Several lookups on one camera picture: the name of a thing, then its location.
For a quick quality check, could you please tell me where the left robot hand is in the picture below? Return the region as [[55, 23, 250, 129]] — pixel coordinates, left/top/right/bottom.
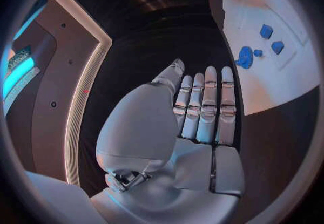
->
[[90, 58, 246, 224]]

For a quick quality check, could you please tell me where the white task board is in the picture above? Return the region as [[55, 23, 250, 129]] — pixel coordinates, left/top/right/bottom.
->
[[207, 0, 320, 117]]

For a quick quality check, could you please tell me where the blue block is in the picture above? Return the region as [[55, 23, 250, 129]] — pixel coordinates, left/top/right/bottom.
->
[[259, 24, 274, 40], [270, 40, 285, 56]]

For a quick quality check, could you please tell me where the blue gear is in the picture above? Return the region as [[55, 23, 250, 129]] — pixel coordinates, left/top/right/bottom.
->
[[235, 45, 255, 70]]

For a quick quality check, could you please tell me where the glowing light bar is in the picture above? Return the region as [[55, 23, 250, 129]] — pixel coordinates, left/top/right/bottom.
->
[[1, 57, 37, 101]]

